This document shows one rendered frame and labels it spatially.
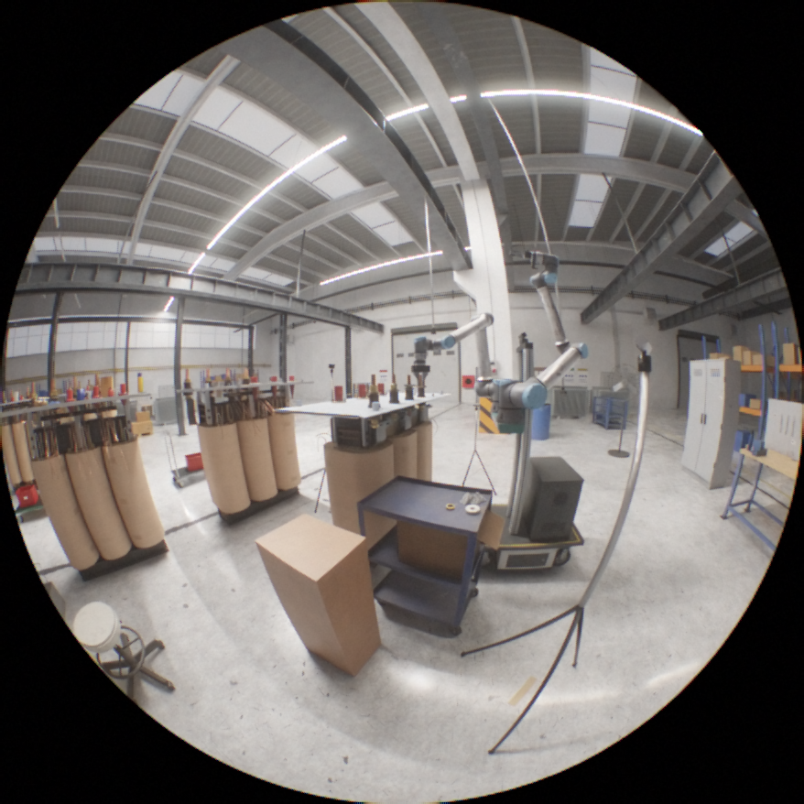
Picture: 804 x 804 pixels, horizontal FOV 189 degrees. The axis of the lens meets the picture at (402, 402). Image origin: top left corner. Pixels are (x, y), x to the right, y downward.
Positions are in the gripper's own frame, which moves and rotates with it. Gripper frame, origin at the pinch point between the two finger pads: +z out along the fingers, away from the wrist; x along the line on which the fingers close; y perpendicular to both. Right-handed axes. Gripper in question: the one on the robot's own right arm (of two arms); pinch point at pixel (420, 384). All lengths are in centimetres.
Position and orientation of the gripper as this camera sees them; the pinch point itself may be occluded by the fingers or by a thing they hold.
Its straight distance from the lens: 175.1
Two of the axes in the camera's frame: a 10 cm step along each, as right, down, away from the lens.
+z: 0.2, 10.0, 1.0
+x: 9.5, -0.5, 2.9
